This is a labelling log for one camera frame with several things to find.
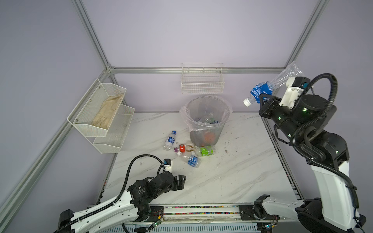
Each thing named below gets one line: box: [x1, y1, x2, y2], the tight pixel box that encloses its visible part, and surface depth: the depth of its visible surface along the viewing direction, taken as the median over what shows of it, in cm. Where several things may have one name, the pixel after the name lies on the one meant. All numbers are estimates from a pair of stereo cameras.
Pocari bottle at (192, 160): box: [176, 151, 201, 169], surface depth 90 cm
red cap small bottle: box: [179, 143, 187, 153], surface depth 97 cm
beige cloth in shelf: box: [91, 93, 124, 130], surface depth 80 cm
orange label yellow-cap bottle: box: [203, 131, 217, 144], surface depth 92 cm
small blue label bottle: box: [163, 130, 177, 151], surface depth 100 cm
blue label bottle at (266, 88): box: [243, 61, 305, 107], surface depth 53 cm
